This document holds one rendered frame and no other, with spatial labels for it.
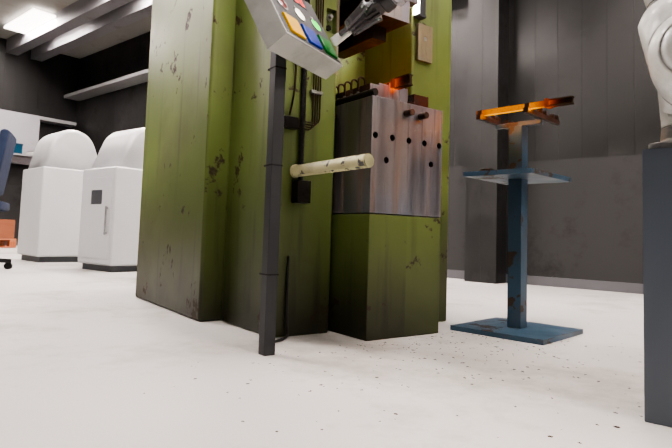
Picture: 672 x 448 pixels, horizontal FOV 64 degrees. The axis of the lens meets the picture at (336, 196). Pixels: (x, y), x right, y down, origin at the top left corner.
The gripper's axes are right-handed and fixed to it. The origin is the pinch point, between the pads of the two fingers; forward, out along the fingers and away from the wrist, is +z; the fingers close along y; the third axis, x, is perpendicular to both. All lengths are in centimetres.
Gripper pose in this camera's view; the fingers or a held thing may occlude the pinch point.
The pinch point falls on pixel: (341, 36)
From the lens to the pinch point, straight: 185.4
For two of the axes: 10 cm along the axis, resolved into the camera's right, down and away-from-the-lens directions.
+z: -7.7, 5.1, 3.9
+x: -4.1, -8.6, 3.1
